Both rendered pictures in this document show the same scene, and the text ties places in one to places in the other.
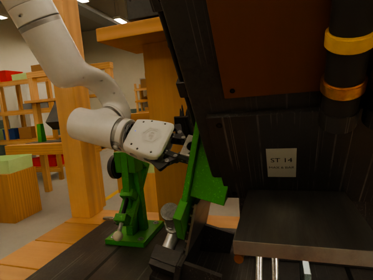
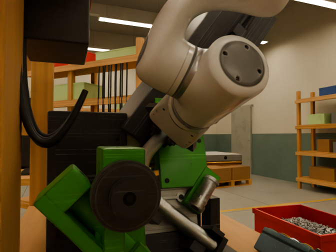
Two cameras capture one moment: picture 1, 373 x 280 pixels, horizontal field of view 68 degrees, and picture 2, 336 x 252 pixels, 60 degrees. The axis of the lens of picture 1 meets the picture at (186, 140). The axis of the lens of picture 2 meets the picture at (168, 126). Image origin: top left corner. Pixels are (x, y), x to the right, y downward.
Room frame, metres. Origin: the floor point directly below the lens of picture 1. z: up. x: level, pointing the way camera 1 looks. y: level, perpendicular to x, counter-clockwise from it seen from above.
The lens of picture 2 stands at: (1.00, 0.50, 1.18)
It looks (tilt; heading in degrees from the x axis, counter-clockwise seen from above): 2 degrees up; 233
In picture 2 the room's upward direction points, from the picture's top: straight up
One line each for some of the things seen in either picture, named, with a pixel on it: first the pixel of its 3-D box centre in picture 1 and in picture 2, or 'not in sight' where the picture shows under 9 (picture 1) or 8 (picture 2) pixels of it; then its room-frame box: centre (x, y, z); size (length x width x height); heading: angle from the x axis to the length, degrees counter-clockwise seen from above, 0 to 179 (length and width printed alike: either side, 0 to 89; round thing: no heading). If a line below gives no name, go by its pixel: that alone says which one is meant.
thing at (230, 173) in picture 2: not in sight; (221, 169); (-4.37, -4.42, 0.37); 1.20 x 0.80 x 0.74; 172
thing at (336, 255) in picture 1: (293, 198); (170, 159); (0.47, -0.18, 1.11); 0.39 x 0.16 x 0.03; 162
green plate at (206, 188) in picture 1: (212, 163); (176, 141); (0.56, -0.05, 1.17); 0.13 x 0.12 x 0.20; 72
